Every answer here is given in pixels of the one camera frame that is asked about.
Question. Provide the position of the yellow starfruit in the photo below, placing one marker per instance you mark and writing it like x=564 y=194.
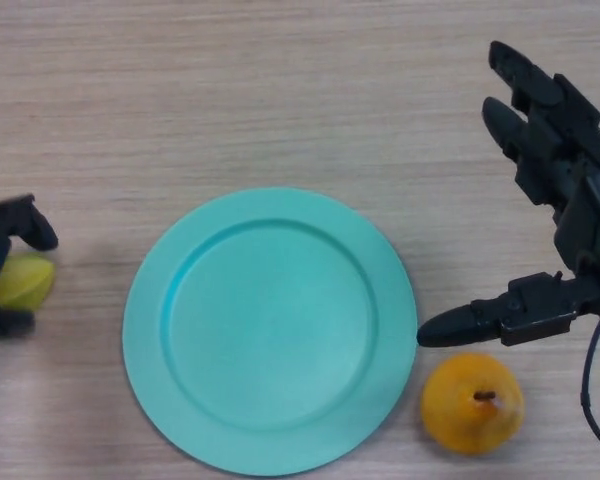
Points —
x=25 y=285

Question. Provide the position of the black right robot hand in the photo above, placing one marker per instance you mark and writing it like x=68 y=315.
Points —
x=587 y=235

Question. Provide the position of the orange-yellow pear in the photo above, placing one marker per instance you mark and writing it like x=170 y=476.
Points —
x=460 y=420

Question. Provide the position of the green round plate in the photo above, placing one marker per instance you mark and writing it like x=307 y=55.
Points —
x=270 y=330

